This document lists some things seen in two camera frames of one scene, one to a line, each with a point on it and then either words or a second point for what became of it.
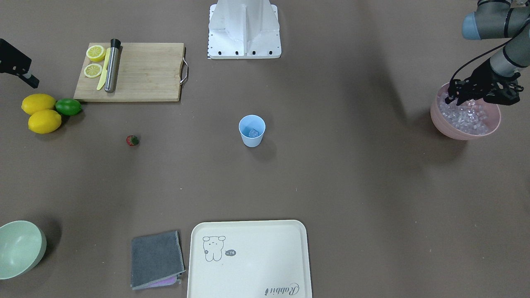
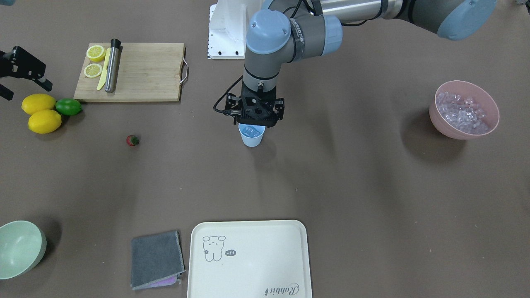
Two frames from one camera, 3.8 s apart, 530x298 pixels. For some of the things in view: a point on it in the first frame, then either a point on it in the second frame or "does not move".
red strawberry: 132,140 does not move
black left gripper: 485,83 -> 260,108
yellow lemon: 37,102 does not move
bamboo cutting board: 145,71 does not move
